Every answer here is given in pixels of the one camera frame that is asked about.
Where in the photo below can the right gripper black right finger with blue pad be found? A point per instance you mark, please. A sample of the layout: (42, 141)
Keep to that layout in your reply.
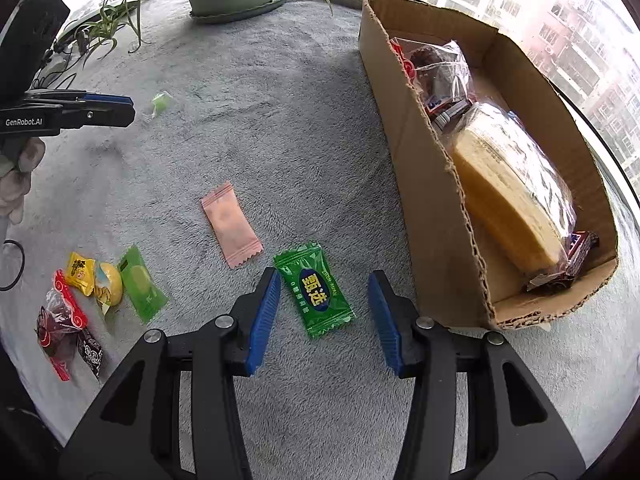
(477, 412)

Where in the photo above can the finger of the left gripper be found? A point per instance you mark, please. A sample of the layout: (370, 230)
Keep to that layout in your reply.
(58, 96)
(110, 116)

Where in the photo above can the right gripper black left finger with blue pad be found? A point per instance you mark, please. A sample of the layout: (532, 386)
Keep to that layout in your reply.
(169, 409)

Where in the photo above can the large Snickers bar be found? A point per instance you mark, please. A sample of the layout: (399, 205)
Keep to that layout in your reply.
(580, 244)

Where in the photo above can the small Snickers bar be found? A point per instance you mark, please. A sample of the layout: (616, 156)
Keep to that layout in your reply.
(445, 114)

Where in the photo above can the white gloved hand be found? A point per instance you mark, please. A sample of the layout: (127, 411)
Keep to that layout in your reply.
(16, 179)

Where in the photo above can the small clear green candy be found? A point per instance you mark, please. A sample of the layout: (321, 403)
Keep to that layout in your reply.
(160, 103)

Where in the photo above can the black white small candy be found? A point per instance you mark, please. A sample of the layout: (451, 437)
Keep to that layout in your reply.
(90, 351)

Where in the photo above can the light green jelly packet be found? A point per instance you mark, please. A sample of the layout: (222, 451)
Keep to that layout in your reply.
(143, 293)

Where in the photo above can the brown cardboard box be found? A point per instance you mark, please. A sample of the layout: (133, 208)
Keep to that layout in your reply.
(461, 277)

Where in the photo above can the round gold wrapped candy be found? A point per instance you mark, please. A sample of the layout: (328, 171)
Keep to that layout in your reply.
(108, 287)

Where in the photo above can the red clear dates packet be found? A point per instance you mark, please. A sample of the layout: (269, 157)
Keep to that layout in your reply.
(59, 320)

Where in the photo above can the grey fleece blanket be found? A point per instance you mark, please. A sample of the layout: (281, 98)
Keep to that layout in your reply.
(280, 106)

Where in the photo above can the yellow small candy packet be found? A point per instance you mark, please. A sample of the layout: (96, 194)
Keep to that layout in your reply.
(80, 273)

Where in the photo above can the pink candy packet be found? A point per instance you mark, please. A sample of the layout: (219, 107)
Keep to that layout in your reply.
(237, 239)

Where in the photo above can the green candy packet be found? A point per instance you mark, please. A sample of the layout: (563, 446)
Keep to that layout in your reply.
(319, 299)

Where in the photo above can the wrapped yellow cake package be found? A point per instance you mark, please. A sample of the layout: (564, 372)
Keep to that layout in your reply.
(512, 187)

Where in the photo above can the red clear snack bag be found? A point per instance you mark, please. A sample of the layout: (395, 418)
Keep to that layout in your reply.
(439, 72)

